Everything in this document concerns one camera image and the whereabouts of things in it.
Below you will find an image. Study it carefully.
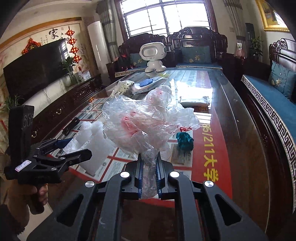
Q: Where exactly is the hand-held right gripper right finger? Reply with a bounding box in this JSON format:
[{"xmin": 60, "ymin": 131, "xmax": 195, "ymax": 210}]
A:
[{"xmin": 155, "ymin": 153, "xmax": 270, "ymax": 241}]

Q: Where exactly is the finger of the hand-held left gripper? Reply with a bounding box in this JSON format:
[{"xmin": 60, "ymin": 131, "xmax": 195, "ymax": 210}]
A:
[
  {"xmin": 35, "ymin": 149, "xmax": 92, "ymax": 172},
  {"xmin": 30, "ymin": 138, "xmax": 73, "ymax": 158}
]

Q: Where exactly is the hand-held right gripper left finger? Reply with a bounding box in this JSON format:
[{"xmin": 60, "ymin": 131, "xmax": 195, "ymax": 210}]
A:
[{"xmin": 26, "ymin": 154, "xmax": 142, "ymax": 241}]

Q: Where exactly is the clear plastic bag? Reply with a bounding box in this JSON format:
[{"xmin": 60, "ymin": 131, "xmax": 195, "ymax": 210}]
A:
[{"xmin": 102, "ymin": 85, "xmax": 200, "ymax": 200}]

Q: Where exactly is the person's left forearm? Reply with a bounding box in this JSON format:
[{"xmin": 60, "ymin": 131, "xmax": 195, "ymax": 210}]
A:
[{"xmin": 0, "ymin": 204, "xmax": 30, "ymax": 241}]

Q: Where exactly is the person's left hand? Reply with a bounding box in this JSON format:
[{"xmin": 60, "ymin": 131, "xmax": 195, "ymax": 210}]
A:
[{"xmin": 6, "ymin": 183, "xmax": 49, "ymax": 212}]

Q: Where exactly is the thick white foam block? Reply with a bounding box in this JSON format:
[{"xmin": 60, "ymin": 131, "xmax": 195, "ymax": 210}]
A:
[{"xmin": 81, "ymin": 130, "xmax": 119, "ymax": 176}]

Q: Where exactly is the small leafy green plant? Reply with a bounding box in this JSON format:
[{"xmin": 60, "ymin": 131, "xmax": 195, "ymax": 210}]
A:
[{"xmin": 0, "ymin": 94, "xmax": 23, "ymax": 112}]

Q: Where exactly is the thin white foam piece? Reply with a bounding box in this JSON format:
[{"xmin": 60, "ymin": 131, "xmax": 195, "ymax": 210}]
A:
[{"xmin": 63, "ymin": 121, "xmax": 103, "ymax": 153}]

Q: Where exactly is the dark wooden television cabinet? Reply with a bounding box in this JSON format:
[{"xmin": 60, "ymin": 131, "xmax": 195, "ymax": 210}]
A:
[{"xmin": 23, "ymin": 74, "xmax": 103, "ymax": 139}]

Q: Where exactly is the teal crumpled paper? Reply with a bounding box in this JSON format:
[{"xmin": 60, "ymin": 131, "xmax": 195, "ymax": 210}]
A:
[{"xmin": 176, "ymin": 132, "xmax": 194, "ymax": 151}]

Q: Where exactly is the black flat television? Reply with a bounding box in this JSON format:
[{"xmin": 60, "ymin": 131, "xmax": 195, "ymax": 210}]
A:
[{"xmin": 3, "ymin": 38, "xmax": 70, "ymax": 101}]

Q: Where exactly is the red printed poster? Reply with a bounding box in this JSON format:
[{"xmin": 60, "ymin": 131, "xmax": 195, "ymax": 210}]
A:
[{"xmin": 69, "ymin": 68, "xmax": 233, "ymax": 193}]

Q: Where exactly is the small white box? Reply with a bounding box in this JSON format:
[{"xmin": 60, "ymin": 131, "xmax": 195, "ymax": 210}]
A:
[{"xmin": 76, "ymin": 71, "xmax": 91, "ymax": 82}]

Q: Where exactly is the green plant in glass vase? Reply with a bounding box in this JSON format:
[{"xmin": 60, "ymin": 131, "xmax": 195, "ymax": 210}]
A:
[{"xmin": 60, "ymin": 56, "xmax": 79, "ymax": 85}]

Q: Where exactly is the short red knot decoration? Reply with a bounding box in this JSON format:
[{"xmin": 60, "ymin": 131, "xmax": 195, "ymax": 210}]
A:
[{"xmin": 22, "ymin": 38, "xmax": 42, "ymax": 55}]

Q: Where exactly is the white patterned plastic bag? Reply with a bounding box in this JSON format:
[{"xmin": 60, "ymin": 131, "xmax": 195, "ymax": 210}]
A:
[{"xmin": 109, "ymin": 80, "xmax": 135, "ymax": 98}]

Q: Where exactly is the flat white packet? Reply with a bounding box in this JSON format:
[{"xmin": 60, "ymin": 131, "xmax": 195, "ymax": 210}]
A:
[{"xmin": 179, "ymin": 95, "xmax": 210, "ymax": 107}]

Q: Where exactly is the small blue cloth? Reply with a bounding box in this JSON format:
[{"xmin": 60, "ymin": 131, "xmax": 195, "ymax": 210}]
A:
[{"xmin": 138, "ymin": 78, "xmax": 155, "ymax": 88}]

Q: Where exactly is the small dark wooden side table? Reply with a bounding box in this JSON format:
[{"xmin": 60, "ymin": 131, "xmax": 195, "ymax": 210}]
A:
[{"xmin": 106, "ymin": 61, "xmax": 121, "ymax": 81}]

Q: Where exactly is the long white plastic packet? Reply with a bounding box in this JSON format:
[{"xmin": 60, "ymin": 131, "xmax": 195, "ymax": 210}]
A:
[{"xmin": 131, "ymin": 76, "xmax": 167, "ymax": 94}]

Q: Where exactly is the long red knot decoration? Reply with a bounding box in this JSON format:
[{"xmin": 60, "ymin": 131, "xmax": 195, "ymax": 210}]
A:
[{"xmin": 65, "ymin": 27, "xmax": 82, "ymax": 64}]

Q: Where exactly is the white tower air conditioner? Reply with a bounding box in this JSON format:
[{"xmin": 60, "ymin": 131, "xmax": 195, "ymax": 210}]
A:
[{"xmin": 87, "ymin": 21, "xmax": 110, "ymax": 80}]

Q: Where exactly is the small teal embroidered cushion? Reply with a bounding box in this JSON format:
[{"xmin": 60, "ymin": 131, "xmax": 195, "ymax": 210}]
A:
[{"xmin": 129, "ymin": 53, "xmax": 145, "ymax": 67}]

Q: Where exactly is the white robot toy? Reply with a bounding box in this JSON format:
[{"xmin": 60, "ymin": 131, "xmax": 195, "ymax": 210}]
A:
[{"xmin": 139, "ymin": 42, "xmax": 167, "ymax": 73}]

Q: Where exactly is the carved wooden armchair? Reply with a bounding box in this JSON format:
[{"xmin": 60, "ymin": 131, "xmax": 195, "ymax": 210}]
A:
[
  {"xmin": 117, "ymin": 32, "xmax": 170, "ymax": 72},
  {"xmin": 166, "ymin": 27, "xmax": 228, "ymax": 69}
]

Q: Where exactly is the grey patterned curtain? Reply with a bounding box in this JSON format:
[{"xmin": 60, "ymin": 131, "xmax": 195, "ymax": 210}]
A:
[
  {"xmin": 96, "ymin": 0, "xmax": 122, "ymax": 63},
  {"xmin": 223, "ymin": 0, "xmax": 245, "ymax": 54}
]

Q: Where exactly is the wide teal embroidered cushion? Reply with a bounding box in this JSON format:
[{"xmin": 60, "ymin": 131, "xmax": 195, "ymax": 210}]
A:
[{"xmin": 181, "ymin": 46, "xmax": 212, "ymax": 64}]

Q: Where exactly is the blue sofa seat mat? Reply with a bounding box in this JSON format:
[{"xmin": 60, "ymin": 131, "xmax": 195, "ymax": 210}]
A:
[{"xmin": 241, "ymin": 75, "xmax": 296, "ymax": 183}]

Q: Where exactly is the dark wooden corner table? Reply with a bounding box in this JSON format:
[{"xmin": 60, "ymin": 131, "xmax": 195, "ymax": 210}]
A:
[{"xmin": 228, "ymin": 53, "xmax": 271, "ymax": 81}]

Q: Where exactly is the barred window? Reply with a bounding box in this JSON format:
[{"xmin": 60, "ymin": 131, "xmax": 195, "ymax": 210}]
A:
[{"xmin": 120, "ymin": 0, "xmax": 216, "ymax": 39}]

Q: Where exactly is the teal buttoned embroidered cushion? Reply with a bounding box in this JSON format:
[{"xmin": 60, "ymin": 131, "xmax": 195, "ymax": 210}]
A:
[{"xmin": 268, "ymin": 61, "xmax": 296, "ymax": 100}]

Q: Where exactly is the green potted plant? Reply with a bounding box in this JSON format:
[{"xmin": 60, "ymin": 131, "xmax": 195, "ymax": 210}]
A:
[{"xmin": 250, "ymin": 36, "xmax": 264, "ymax": 58}]

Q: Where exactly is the long carved wooden sofa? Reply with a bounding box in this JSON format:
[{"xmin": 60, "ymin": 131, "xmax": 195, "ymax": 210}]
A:
[{"xmin": 240, "ymin": 38, "xmax": 296, "ymax": 204}]

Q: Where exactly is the gold framed painting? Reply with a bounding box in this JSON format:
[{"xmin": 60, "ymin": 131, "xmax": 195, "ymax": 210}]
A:
[{"xmin": 255, "ymin": 0, "xmax": 290, "ymax": 32}]

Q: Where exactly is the calligraphy wall art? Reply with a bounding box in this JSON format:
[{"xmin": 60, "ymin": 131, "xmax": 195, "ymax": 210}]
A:
[{"xmin": 0, "ymin": 17, "xmax": 89, "ymax": 70}]

